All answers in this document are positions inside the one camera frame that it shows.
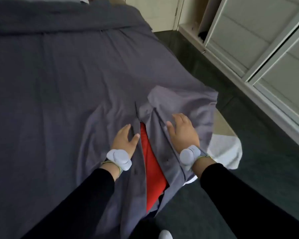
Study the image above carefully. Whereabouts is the person's right hand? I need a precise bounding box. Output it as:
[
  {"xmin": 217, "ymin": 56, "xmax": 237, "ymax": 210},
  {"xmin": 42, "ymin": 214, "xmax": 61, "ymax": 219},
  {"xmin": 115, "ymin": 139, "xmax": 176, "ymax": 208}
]
[{"xmin": 166, "ymin": 113, "xmax": 200, "ymax": 154}]

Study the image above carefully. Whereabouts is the person's left hand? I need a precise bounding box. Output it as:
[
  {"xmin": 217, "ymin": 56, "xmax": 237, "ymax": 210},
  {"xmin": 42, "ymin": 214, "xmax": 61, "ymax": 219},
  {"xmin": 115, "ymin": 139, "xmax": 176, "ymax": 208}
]
[{"xmin": 111, "ymin": 123, "xmax": 141, "ymax": 160}]

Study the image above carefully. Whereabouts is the red duvet insert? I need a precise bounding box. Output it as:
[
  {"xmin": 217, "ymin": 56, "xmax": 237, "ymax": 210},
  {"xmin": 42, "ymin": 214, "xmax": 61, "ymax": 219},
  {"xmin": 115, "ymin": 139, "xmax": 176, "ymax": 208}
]
[{"xmin": 139, "ymin": 122, "xmax": 169, "ymax": 213}]

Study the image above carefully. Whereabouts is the gray duvet cover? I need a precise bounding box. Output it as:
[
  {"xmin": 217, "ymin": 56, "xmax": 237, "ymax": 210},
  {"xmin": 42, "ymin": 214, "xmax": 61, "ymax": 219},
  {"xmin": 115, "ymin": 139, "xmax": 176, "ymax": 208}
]
[{"xmin": 0, "ymin": 0, "xmax": 219, "ymax": 239}]

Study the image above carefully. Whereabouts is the person's left forearm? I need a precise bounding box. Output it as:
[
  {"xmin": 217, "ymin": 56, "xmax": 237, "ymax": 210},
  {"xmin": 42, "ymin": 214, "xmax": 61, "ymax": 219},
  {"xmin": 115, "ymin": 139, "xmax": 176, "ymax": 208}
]
[{"xmin": 21, "ymin": 160, "xmax": 123, "ymax": 239}]

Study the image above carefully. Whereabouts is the person's right forearm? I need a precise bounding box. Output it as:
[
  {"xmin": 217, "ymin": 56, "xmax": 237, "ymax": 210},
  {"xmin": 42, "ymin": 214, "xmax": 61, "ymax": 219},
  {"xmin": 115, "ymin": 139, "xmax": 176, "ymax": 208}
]
[{"xmin": 191, "ymin": 156, "xmax": 299, "ymax": 239}]

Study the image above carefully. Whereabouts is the white patterned bed sheet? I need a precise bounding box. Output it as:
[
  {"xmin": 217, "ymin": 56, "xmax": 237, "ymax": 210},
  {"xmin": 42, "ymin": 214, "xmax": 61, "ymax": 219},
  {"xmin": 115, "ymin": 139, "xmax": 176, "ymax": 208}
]
[{"xmin": 183, "ymin": 133, "xmax": 243, "ymax": 185}]

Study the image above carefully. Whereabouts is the person's white right shoe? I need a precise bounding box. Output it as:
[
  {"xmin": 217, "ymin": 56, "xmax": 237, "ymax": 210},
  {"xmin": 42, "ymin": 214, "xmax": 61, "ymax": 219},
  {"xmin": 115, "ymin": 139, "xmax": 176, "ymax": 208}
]
[{"xmin": 159, "ymin": 229, "xmax": 174, "ymax": 239}]

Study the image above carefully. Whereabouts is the cream wardrobe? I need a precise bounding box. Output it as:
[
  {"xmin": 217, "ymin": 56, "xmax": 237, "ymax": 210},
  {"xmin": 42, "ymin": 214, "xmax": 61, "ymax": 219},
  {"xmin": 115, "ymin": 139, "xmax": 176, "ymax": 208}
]
[{"xmin": 178, "ymin": 0, "xmax": 299, "ymax": 152}]

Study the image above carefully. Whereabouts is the cream panelled sliding door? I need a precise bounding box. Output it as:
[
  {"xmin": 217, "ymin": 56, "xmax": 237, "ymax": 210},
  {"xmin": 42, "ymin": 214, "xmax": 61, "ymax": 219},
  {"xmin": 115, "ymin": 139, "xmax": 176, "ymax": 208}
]
[
  {"xmin": 248, "ymin": 20, "xmax": 299, "ymax": 137},
  {"xmin": 204, "ymin": 0, "xmax": 299, "ymax": 79}
]

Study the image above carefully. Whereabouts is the cream room door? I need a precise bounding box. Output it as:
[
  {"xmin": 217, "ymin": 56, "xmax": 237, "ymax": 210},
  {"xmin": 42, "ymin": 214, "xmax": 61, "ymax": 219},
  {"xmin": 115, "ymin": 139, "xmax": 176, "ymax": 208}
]
[{"xmin": 126, "ymin": 0, "xmax": 182, "ymax": 33}]

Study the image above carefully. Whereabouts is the white wrist tracker gray strap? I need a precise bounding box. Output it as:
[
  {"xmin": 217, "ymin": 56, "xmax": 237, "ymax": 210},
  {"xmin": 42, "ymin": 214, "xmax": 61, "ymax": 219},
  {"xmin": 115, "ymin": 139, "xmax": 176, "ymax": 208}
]
[
  {"xmin": 179, "ymin": 144, "xmax": 211, "ymax": 172},
  {"xmin": 101, "ymin": 148, "xmax": 133, "ymax": 176}
]

